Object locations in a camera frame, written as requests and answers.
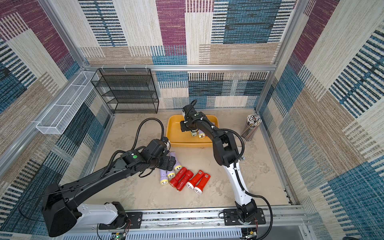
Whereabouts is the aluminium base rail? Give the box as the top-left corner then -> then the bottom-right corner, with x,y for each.
59,206 -> 316,240

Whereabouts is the cup of pencils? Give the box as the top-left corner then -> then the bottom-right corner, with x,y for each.
241,113 -> 262,142

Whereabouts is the purple flashlight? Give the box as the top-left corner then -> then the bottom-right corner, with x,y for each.
170,152 -> 183,172
198,130 -> 206,139
167,171 -> 176,179
160,169 -> 169,185

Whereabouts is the red flashlight white head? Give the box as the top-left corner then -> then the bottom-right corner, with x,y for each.
186,170 -> 205,190

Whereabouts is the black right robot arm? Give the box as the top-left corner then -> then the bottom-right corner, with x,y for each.
180,100 -> 273,240

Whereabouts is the red flashlight rightmost lower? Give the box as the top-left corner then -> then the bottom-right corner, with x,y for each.
194,174 -> 211,195

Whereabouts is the black wire shelf rack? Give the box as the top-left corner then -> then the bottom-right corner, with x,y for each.
91,68 -> 159,114

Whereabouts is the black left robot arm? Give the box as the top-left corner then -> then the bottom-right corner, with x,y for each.
36,135 -> 176,237

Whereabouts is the red flashlight lower left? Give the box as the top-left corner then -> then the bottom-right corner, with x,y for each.
169,167 -> 188,188

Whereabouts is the yellow plastic storage tray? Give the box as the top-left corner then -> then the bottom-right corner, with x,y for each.
166,115 -> 213,148

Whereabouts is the white mesh wall basket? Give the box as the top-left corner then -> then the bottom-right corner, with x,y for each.
36,71 -> 95,135

